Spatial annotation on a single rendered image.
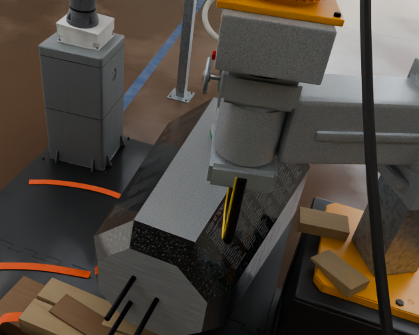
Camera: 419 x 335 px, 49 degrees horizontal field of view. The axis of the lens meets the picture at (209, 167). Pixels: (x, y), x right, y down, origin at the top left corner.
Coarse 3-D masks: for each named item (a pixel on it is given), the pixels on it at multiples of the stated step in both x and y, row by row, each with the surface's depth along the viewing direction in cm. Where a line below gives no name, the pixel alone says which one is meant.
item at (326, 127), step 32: (320, 96) 123; (352, 96) 126; (384, 96) 128; (416, 96) 131; (288, 128) 127; (320, 128) 127; (352, 128) 129; (384, 128) 130; (416, 128) 132; (288, 160) 133; (320, 160) 134; (352, 160) 136; (384, 160) 138; (416, 160) 139
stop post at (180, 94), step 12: (192, 0) 362; (192, 12) 368; (192, 24) 377; (192, 36) 386; (180, 48) 389; (180, 60) 395; (180, 72) 402; (180, 84) 408; (168, 96) 414; (180, 96) 415; (192, 96) 420
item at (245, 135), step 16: (224, 112) 127; (240, 112) 122; (256, 112) 121; (272, 112) 122; (224, 128) 128; (240, 128) 125; (256, 128) 124; (272, 128) 125; (224, 144) 131; (240, 144) 127; (256, 144) 127; (272, 144) 129; (240, 160) 130; (256, 160) 130; (272, 160) 135
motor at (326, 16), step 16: (224, 0) 100; (240, 0) 102; (256, 0) 103; (272, 0) 103; (288, 0) 103; (304, 0) 102; (320, 0) 109; (288, 16) 100; (304, 16) 100; (320, 16) 100; (336, 16) 101
